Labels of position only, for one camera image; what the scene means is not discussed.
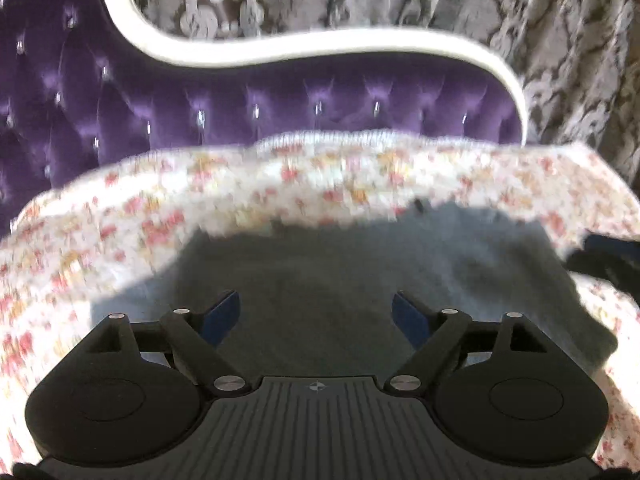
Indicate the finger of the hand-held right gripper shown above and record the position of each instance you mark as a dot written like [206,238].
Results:
[612,260]

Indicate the grey damask curtain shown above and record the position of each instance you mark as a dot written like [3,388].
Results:
[550,35]

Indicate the purple tufted sofa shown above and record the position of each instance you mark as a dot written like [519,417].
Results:
[150,95]

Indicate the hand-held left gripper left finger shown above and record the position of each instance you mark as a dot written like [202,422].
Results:
[224,312]

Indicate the grey argyle sweater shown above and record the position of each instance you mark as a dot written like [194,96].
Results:
[325,270]

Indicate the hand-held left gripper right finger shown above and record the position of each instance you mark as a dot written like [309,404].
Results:
[407,312]

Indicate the floral blanket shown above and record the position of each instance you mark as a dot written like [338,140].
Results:
[150,210]

